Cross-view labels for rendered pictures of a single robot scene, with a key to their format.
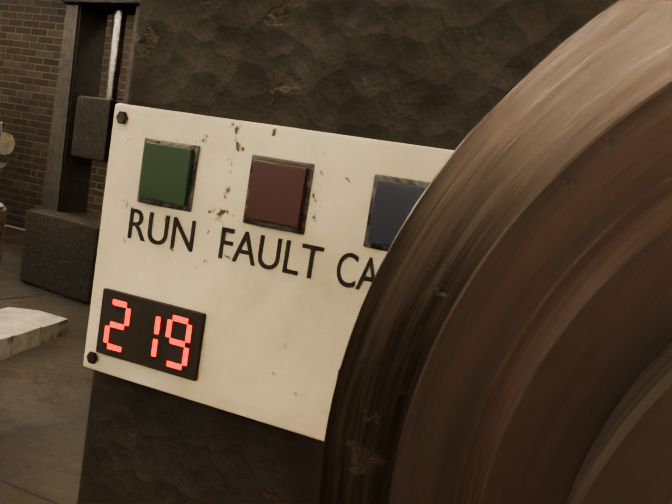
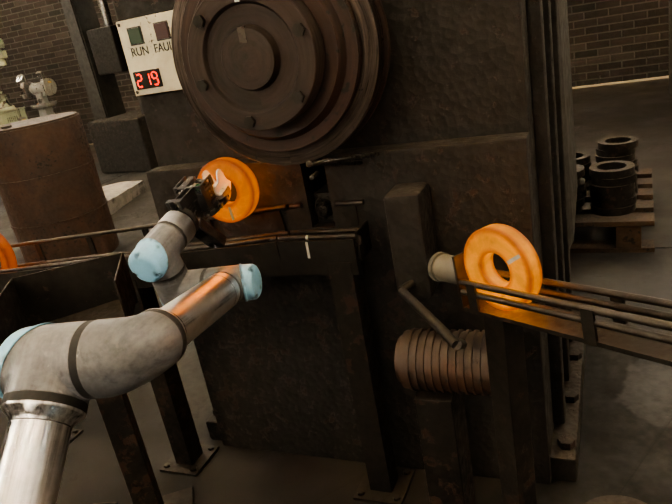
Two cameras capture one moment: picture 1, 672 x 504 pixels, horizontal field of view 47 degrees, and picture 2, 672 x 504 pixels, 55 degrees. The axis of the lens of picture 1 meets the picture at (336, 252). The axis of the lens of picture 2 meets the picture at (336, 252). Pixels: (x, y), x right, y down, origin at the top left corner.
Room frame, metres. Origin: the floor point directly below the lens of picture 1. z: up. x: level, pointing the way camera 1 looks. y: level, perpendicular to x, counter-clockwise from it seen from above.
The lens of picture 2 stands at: (-1.16, -0.35, 1.17)
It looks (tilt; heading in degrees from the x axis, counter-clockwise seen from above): 20 degrees down; 3
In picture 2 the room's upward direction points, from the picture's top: 11 degrees counter-clockwise
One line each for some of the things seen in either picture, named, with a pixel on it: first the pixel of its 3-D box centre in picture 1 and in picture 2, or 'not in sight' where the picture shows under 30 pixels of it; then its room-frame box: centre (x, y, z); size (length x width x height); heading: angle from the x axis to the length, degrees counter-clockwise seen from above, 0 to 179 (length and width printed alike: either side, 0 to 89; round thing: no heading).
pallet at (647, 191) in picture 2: not in sight; (520, 182); (1.97, -1.18, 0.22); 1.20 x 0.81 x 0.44; 65
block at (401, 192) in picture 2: not in sight; (413, 240); (0.16, -0.46, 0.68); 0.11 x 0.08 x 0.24; 157
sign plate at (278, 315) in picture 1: (273, 274); (169, 51); (0.47, 0.04, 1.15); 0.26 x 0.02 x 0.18; 67
